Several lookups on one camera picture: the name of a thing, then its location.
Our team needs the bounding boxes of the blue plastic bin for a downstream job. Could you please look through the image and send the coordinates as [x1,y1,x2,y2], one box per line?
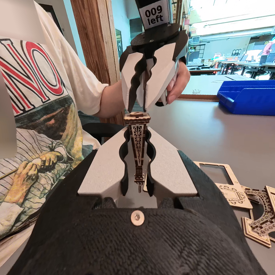
[217,79,275,116]

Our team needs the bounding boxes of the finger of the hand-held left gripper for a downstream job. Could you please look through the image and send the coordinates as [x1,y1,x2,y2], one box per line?
[137,42,179,110]
[121,52,145,114]

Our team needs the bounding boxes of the laser-cut wooden puzzle sheet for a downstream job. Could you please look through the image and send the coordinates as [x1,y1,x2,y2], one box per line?
[143,161,254,210]

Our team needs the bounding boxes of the wooden pillar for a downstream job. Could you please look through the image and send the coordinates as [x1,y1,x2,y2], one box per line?
[70,0,126,126]

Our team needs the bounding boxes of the person's printed white t-shirt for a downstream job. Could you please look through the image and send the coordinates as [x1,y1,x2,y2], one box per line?
[0,2,110,267]

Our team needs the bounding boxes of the person's left hand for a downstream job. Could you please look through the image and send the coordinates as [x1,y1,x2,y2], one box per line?
[159,57,191,104]

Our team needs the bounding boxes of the wooden tower base model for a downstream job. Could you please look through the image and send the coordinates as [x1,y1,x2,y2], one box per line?
[242,185,275,248]

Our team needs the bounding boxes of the black framed wall picture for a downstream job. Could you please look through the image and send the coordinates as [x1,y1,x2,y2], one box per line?
[115,29,123,58]

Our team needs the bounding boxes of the grey desk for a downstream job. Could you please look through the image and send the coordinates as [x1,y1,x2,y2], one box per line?
[116,100,275,275]

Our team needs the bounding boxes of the black chair armrest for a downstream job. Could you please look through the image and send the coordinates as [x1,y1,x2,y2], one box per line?
[82,122,126,144]

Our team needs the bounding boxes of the person's left forearm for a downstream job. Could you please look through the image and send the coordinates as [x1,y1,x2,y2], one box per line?
[98,79,129,117]

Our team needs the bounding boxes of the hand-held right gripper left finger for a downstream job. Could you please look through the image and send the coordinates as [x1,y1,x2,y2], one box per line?
[77,127,130,197]

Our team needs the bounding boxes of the grey wood-edged table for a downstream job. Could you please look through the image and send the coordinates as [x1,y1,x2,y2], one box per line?
[178,74,256,101]

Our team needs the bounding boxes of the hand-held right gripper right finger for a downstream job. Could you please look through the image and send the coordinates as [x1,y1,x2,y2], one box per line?
[145,126,198,197]

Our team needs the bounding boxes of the wooden tower spire model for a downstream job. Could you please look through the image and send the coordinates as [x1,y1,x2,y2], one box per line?
[123,111,151,194]

